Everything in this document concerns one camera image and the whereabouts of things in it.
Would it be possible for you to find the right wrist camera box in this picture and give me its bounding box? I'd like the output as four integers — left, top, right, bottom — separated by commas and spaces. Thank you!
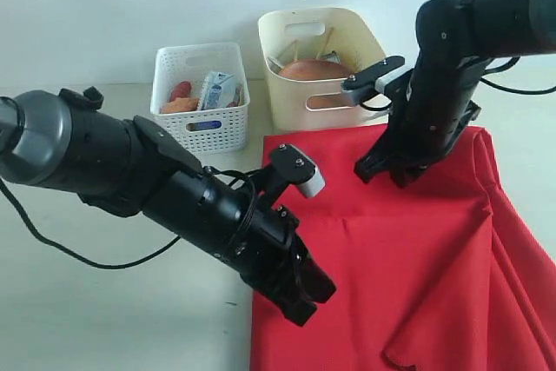
341, 56, 409, 106

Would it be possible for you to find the orange fried chicken piece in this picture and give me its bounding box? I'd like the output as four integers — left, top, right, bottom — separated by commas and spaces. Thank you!
160, 97, 199, 114

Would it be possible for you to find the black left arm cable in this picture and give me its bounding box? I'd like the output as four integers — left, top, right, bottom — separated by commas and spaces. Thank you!
0, 169, 261, 271

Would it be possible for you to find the red scalloped table cloth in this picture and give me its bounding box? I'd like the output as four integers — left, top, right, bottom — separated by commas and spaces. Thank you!
250, 125, 555, 370

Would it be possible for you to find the cream plastic bin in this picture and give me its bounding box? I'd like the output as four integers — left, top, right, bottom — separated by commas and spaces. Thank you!
258, 7, 386, 132

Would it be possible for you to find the white woven plastic basket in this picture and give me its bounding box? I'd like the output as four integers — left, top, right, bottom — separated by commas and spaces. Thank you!
149, 43, 250, 154

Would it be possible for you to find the brown wooden plate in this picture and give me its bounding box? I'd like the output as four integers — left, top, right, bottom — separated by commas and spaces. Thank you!
278, 59, 351, 110

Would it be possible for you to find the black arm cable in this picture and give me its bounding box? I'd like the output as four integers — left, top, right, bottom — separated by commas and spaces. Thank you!
355, 0, 556, 114
0, 169, 261, 271

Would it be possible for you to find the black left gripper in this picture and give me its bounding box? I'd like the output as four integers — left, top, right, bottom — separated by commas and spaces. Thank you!
142, 166, 336, 327

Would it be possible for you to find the pale blue ceramic bowl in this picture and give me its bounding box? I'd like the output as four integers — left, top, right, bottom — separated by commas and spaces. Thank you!
267, 56, 286, 75

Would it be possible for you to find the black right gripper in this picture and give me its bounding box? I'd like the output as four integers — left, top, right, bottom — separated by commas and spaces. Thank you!
354, 51, 492, 189

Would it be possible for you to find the red sausage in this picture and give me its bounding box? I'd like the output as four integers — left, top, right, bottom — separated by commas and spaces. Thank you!
169, 81, 192, 102

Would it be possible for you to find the blue white milk carton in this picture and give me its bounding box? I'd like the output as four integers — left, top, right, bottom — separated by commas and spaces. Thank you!
197, 71, 238, 110

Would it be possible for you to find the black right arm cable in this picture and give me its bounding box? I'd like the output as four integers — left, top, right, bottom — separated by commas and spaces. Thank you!
355, 0, 556, 114

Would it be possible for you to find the stainless steel cup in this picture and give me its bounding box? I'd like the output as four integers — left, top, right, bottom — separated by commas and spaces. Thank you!
321, 51, 341, 64

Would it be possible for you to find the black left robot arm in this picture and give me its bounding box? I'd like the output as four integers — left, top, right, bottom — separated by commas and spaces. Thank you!
1, 88, 336, 325

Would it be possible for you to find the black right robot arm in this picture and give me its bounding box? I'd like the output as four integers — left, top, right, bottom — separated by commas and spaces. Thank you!
341, 0, 555, 187

